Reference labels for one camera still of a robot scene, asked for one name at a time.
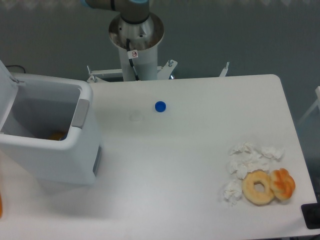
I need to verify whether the blue bottle cap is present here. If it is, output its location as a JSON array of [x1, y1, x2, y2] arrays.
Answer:
[[154, 101, 167, 113]]

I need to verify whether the orange glazed twisted bread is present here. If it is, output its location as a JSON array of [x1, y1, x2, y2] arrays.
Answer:
[[269, 168, 296, 201]]

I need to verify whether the clear plastic cap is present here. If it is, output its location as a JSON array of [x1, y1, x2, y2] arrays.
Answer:
[[129, 110, 144, 123]]

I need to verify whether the plain ring donut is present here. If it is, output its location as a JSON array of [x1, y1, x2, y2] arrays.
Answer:
[[241, 170, 275, 206]]

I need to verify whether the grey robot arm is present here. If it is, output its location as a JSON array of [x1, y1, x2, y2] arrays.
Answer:
[[81, 0, 150, 25]]

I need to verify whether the orange object at left edge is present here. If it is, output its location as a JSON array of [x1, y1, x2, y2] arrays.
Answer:
[[0, 193, 3, 218]]

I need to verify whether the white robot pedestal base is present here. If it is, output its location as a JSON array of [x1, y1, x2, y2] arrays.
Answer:
[[87, 13, 178, 83]]

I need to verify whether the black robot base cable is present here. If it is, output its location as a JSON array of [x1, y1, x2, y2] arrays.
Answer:
[[125, 37, 140, 81]]

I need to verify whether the white frame at right edge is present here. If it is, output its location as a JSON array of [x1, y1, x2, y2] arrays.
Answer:
[[297, 86, 320, 132]]

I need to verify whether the black cable on floor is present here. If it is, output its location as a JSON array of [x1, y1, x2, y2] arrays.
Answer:
[[4, 64, 26, 73]]

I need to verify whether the white trash can body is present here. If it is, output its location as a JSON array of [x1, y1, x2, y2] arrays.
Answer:
[[0, 73, 101, 185]]

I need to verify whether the white table bracket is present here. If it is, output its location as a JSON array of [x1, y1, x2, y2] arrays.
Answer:
[[219, 61, 230, 77]]

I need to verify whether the orange item inside trash can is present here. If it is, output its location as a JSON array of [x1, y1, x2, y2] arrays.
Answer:
[[48, 132, 67, 141]]

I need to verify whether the small crumpled white tissue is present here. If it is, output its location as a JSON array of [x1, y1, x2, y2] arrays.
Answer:
[[223, 179, 243, 206]]

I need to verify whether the white trash can lid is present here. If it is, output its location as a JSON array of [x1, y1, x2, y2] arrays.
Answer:
[[0, 61, 26, 134]]

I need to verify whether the large crumpled white tissue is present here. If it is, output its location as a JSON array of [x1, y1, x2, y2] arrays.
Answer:
[[226, 141, 286, 180]]

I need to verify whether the black device at table corner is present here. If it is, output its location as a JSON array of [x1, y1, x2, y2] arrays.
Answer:
[[301, 203, 320, 230]]

